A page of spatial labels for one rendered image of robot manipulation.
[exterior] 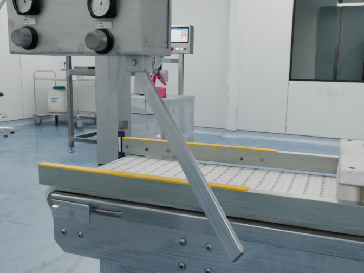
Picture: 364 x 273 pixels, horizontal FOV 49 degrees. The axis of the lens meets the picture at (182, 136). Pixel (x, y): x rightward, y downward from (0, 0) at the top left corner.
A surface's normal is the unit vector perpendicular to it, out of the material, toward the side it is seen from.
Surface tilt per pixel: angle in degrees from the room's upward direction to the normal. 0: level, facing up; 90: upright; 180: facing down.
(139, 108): 90
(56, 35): 90
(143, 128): 89
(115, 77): 90
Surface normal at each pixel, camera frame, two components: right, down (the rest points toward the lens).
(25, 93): 0.90, 0.09
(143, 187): -0.36, 0.15
